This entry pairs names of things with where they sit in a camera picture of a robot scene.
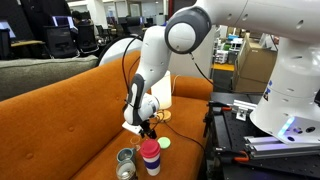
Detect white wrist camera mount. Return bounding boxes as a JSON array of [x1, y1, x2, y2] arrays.
[[121, 120, 143, 136]]

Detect small clear glass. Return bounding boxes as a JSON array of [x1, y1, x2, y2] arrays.
[[129, 135, 142, 151]]

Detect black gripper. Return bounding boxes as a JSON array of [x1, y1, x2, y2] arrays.
[[138, 119, 158, 140]]

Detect round green disc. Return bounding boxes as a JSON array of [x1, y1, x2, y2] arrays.
[[157, 136, 172, 150]]

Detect black clamp with orange handle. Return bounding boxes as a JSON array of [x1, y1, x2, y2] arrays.
[[214, 147, 252, 165], [205, 99, 233, 113]]

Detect silver aluminium bracket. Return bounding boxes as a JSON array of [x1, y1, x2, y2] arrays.
[[231, 98, 258, 122]]

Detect large cardboard box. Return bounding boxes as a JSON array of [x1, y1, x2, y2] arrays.
[[231, 32, 278, 94]]

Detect silver aluminium extrusion rails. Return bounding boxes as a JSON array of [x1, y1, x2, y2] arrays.
[[244, 134, 320, 160]]

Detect black office chair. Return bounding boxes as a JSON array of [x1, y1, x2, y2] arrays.
[[42, 24, 79, 60], [75, 21, 100, 55]]

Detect glass jar container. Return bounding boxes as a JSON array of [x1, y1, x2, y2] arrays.
[[115, 159, 139, 180]]

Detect orange fabric sofa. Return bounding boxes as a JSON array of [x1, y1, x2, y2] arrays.
[[0, 49, 215, 180]]

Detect striped cup with pink lid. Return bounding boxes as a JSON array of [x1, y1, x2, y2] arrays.
[[139, 138, 162, 177]]

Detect white round panel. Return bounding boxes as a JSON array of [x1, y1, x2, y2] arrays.
[[98, 35, 145, 67]]

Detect grey fabric sofa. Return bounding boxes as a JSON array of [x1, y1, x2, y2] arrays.
[[0, 54, 100, 102]]

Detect black lamp cable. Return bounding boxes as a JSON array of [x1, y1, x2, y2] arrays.
[[162, 120, 207, 152]]

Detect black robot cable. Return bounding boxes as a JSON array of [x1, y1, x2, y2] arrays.
[[120, 34, 145, 112], [189, 52, 265, 95]]

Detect person with dark hair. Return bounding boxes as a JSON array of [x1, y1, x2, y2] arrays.
[[71, 10, 85, 26]]

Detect lit computer monitor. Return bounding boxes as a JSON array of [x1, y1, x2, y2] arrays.
[[51, 14, 76, 30]]

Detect black perforated robot table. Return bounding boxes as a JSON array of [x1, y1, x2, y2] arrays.
[[203, 91, 320, 180]]

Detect blue metal mug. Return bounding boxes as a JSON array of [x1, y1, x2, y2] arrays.
[[115, 147, 137, 165]]

